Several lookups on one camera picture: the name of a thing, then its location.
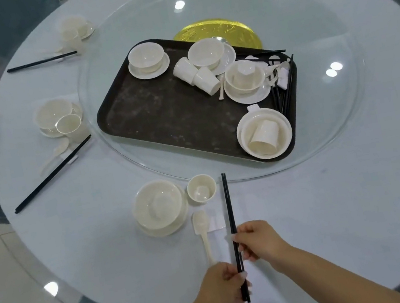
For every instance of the person's right forearm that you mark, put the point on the person's right forearm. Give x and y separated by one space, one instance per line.
342 278

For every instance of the bunch of black chopsticks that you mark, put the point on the bunch of black chopsticks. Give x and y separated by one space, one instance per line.
283 100

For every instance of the person's left hand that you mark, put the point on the person's left hand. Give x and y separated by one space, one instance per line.
224 288

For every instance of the glass lazy susan turntable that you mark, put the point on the glass lazy susan turntable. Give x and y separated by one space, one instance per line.
319 39

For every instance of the person's right hand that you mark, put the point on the person's right hand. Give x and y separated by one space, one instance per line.
260 241

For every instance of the black tray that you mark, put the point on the black tray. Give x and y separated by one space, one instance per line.
178 114

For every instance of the white round table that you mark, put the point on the white round table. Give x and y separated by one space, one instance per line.
330 211

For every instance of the gold turntable base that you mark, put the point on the gold turntable base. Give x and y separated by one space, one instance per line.
237 33

